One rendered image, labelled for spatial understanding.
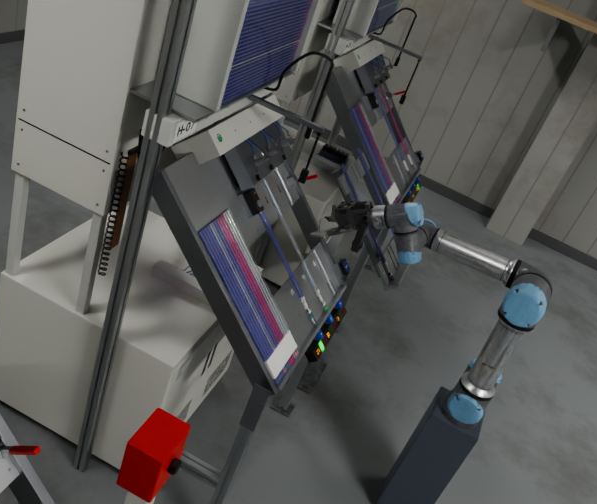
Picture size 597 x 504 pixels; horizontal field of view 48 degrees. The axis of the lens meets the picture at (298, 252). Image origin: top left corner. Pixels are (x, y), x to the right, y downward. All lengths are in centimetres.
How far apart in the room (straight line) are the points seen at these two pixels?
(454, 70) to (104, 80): 383
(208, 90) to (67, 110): 39
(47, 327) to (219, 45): 109
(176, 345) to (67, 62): 90
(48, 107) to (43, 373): 94
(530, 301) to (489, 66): 343
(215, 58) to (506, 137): 385
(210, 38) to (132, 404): 118
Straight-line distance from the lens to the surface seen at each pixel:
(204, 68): 177
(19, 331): 240
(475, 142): 540
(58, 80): 190
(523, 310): 203
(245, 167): 204
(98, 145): 187
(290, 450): 283
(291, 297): 217
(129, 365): 218
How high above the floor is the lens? 206
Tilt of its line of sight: 31 degrees down
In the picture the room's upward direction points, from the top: 21 degrees clockwise
